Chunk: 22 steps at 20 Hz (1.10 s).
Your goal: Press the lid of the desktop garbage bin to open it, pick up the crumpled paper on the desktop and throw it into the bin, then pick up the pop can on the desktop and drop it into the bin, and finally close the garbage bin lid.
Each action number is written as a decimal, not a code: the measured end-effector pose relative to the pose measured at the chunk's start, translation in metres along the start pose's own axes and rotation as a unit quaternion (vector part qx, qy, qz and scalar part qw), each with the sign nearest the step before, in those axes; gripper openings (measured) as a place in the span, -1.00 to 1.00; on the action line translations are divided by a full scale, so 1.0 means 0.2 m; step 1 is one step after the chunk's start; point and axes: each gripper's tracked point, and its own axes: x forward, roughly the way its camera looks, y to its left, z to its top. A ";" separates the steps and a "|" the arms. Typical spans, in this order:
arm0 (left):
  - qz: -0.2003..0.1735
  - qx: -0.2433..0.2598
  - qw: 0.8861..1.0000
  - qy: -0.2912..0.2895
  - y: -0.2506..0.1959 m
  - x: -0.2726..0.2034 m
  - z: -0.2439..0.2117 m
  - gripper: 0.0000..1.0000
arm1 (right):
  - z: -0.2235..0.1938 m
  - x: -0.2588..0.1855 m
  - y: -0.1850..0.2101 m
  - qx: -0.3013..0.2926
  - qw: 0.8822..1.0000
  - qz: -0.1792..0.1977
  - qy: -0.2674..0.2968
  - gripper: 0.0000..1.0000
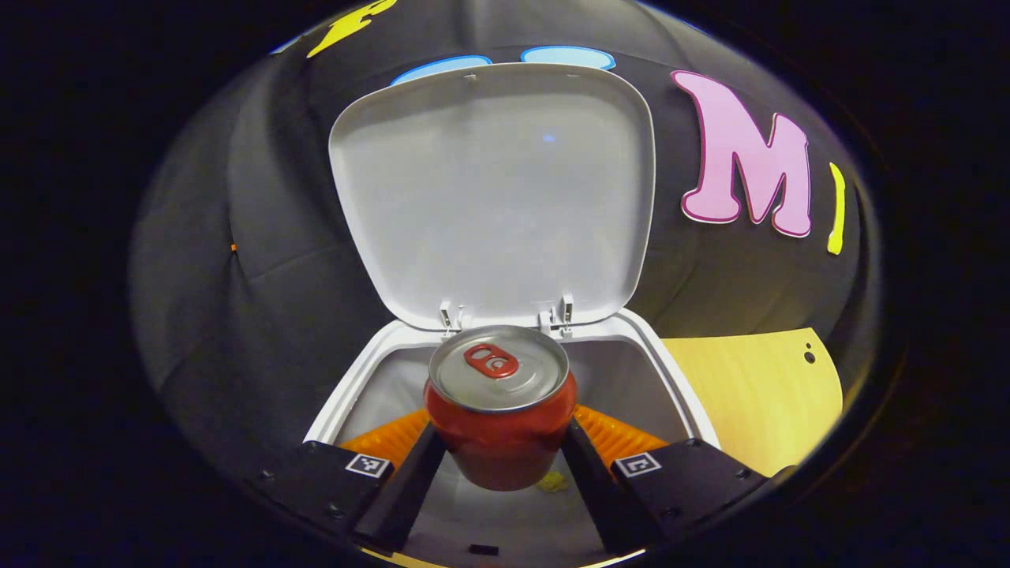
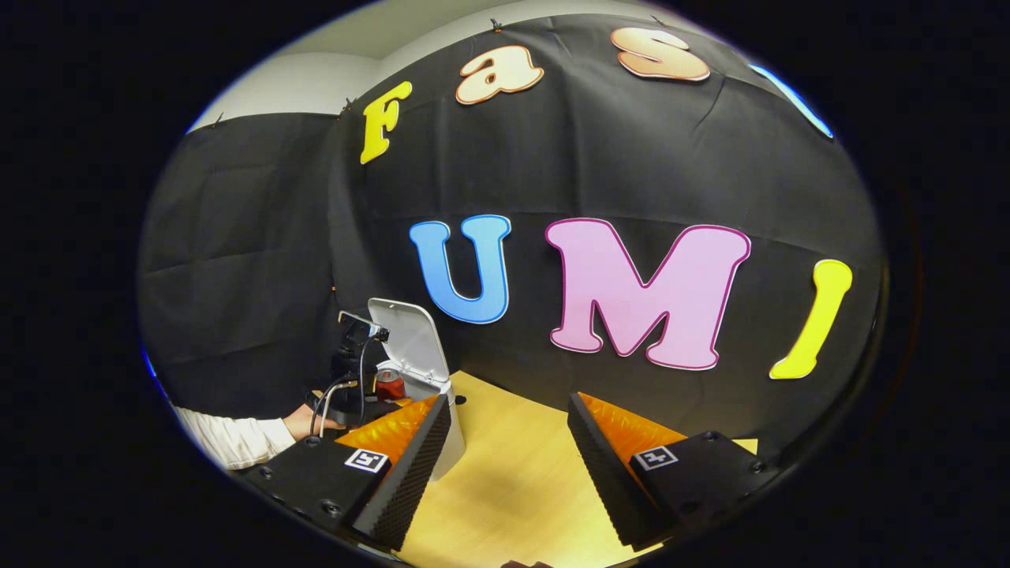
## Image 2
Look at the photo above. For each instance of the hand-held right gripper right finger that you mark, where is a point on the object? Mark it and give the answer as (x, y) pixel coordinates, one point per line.
(611, 481)

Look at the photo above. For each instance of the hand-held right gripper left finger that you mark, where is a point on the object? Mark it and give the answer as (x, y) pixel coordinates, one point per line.
(402, 481)

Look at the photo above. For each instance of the red pop can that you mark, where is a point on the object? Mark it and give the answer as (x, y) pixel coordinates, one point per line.
(389, 386)

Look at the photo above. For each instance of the white desktop garbage bin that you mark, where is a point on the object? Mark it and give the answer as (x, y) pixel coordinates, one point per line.
(414, 347)

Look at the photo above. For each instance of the wooden desktop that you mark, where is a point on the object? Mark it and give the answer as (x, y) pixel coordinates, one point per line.
(513, 489)

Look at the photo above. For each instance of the black backdrop cloth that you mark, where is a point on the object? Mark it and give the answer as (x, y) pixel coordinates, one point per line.
(631, 158)

